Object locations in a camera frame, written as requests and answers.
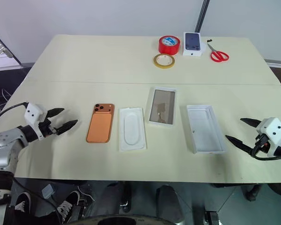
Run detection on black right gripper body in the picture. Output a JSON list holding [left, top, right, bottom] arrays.
[[254, 133, 271, 155]]

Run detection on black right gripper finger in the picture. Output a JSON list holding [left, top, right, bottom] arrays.
[[240, 118, 261, 128], [225, 135, 257, 157]]

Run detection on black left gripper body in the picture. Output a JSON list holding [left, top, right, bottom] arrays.
[[38, 117, 58, 138]]

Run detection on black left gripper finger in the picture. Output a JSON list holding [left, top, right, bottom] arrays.
[[46, 108, 65, 120], [56, 120, 78, 135]]

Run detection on orange smartphone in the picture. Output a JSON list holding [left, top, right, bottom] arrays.
[[86, 102, 115, 143]]

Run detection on white box base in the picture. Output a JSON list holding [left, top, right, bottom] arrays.
[[186, 104, 228, 155]]

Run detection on white moulded insert tray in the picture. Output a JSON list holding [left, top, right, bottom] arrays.
[[118, 107, 148, 153]]

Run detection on white box lid with film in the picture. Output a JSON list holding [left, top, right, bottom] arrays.
[[147, 86, 177, 128]]

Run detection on white box with blue phone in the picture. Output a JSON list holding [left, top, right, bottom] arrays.
[[182, 31, 207, 57]]

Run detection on white power adapter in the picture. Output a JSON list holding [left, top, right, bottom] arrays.
[[41, 184, 56, 198]]

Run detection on black and white sneaker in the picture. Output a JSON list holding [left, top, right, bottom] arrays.
[[15, 191, 32, 214], [57, 190, 81, 223]]

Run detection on black block with white edge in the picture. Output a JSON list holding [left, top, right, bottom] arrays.
[[204, 210, 220, 225]]

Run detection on yellow tape roll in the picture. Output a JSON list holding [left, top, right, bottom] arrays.
[[152, 53, 176, 69]]

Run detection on dark round disc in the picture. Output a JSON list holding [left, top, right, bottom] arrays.
[[69, 213, 187, 225]]

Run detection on red tape roll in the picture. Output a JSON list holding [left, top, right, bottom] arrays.
[[158, 35, 180, 56]]

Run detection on black metal pole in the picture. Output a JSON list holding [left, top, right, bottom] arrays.
[[193, 0, 211, 33]]

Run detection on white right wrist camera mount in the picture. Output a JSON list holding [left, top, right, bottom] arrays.
[[256, 117, 281, 158]]

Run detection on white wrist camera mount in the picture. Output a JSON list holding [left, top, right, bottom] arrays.
[[24, 102, 47, 141], [256, 117, 281, 158]]

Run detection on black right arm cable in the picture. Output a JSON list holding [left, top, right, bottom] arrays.
[[251, 138, 281, 161]]

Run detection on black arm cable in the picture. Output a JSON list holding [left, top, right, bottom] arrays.
[[251, 138, 281, 161], [0, 102, 29, 132]]

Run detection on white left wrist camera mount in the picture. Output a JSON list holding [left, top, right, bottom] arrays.
[[24, 102, 47, 141]]

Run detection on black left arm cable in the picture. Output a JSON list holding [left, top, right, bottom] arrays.
[[0, 102, 29, 132]]

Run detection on tangle of thin cables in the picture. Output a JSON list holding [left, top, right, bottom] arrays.
[[0, 85, 14, 115]]

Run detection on red handled scissors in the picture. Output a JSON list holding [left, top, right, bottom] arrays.
[[206, 42, 229, 63]]

